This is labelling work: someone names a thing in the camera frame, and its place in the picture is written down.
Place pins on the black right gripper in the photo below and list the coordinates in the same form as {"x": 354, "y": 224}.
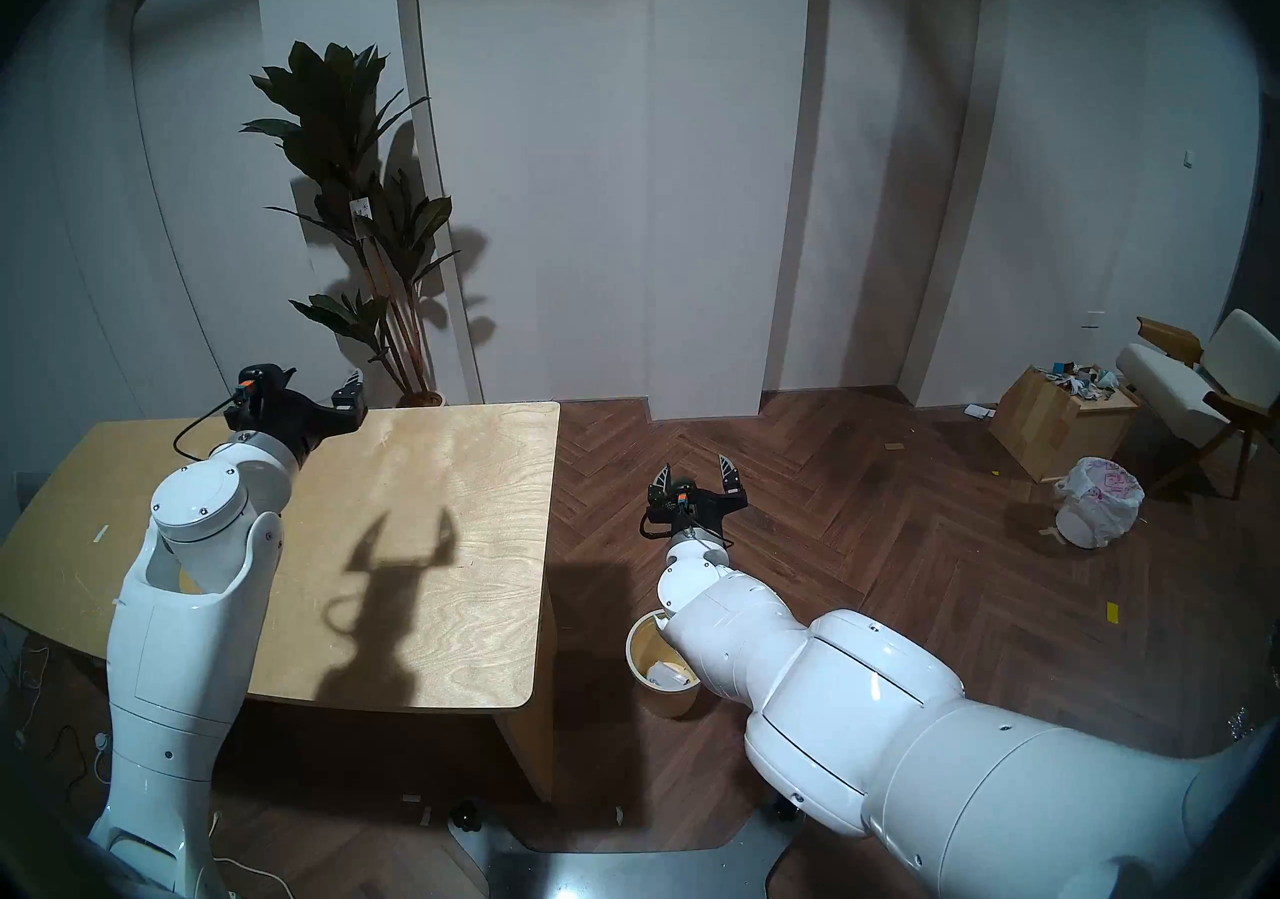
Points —
{"x": 705, "y": 512}

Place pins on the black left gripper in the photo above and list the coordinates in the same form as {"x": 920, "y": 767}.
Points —
{"x": 300, "y": 422}

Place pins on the wooden cube box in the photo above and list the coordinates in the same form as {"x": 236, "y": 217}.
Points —
{"x": 1050, "y": 432}

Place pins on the shiny crumpled plastic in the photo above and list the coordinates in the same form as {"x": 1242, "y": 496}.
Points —
{"x": 1240, "y": 727}

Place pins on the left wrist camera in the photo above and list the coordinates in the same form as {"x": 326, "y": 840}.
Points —
{"x": 258, "y": 387}

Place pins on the bin with white plastic bag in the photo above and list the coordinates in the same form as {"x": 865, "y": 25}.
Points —
{"x": 1098, "y": 502}

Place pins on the dark grey door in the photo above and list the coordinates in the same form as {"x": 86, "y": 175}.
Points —
{"x": 1262, "y": 287}

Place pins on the white paper piece on floor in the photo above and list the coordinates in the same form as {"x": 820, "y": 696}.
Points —
{"x": 980, "y": 411}

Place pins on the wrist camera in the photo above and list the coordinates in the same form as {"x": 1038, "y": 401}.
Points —
{"x": 258, "y": 387}
{"x": 680, "y": 497}

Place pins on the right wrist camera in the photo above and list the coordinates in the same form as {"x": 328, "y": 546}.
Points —
{"x": 680, "y": 497}

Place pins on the round beige trash bin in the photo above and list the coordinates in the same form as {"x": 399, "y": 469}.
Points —
{"x": 660, "y": 697}

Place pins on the light wooden table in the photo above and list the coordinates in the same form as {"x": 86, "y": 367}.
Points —
{"x": 450, "y": 507}

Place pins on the tall green potted plant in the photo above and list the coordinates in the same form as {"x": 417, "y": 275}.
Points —
{"x": 335, "y": 127}

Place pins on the cream cushioned wooden armchair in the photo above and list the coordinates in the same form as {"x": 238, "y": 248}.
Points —
{"x": 1175, "y": 387}

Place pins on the pile of mixed small trash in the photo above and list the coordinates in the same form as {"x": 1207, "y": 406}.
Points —
{"x": 1080, "y": 379}

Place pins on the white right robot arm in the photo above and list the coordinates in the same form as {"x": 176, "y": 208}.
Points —
{"x": 900, "y": 727}

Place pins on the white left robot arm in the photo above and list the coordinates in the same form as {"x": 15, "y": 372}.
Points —
{"x": 180, "y": 627}

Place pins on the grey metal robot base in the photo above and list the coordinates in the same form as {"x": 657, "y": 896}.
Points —
{"x": 620, "y": 872}

